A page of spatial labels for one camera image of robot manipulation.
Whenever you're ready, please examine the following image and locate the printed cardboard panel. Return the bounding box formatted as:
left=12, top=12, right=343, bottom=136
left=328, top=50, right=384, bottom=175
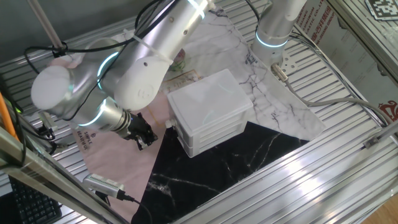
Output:
left=294, top=0, right=398, bottom=124

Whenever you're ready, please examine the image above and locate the metal bracket bar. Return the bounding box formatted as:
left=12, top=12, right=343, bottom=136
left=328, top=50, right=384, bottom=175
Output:
left=363, top=119, right=398, bottom=149

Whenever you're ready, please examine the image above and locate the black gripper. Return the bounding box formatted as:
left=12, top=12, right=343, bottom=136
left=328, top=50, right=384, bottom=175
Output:
left=124, top=112, right=159, bottom=151

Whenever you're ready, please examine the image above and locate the orange cable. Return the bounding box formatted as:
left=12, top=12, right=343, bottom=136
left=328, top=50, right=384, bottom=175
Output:
left=0, top=91, right=16, bottom=141

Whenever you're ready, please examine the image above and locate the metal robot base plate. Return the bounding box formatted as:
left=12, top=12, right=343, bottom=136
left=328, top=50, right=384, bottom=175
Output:
left=278, top=51, right=299, bottom=77

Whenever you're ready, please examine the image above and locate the grey cable with metal connector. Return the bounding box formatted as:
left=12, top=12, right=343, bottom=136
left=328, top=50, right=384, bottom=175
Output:
left=271, top=63, right=393, bottom=127

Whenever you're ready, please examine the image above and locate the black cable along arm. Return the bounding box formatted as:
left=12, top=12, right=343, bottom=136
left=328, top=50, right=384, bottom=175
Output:
left=24, top=0, right=181, bottom=122

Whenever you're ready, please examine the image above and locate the silver depth camera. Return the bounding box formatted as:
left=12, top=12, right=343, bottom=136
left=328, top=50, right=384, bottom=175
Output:
left=82, top=173, right=126, bottom=200
left=37, top=111, right=59, bottom=133

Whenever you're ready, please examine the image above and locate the white plastic drawer cabinet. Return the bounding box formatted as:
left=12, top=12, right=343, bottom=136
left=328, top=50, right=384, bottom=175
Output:
left=164, top=68, right=254, bottom=159

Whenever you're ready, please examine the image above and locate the black keyboard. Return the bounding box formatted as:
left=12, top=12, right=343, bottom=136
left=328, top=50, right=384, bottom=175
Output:
left=8, top=175, right=63, bottom=224

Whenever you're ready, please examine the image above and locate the aluminium frame post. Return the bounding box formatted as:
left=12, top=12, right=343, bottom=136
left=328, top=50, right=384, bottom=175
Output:
left=0, top=126, right=130, bottom=224

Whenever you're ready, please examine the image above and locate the drawer with white knob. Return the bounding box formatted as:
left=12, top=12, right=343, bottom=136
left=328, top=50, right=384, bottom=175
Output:
left=164, top=118, right=193, bottom=144

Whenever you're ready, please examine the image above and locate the aluminium frame rail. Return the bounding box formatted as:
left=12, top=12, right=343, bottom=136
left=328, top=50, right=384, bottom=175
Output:
left=326, top=0, right=398, bottom=82

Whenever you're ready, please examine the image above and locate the black camera cable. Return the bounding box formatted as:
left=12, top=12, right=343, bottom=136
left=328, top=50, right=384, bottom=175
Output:
left=29, top=124, right=68, bottom=156
left=116, top=189, right=154, bottom=224

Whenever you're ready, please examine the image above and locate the thin metal rod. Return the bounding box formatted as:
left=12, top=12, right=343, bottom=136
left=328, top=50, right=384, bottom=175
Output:
left=27, top=0, right=67, bottom=52

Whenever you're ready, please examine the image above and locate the black white marker tag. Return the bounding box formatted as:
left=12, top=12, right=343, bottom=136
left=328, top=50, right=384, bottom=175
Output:
left=364, top=0, right=398, bottom=21

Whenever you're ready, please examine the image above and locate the marble pink black patterned tablecloth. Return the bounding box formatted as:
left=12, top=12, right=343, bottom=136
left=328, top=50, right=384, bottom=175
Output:
left=49, top=7, right=326, bottom=224

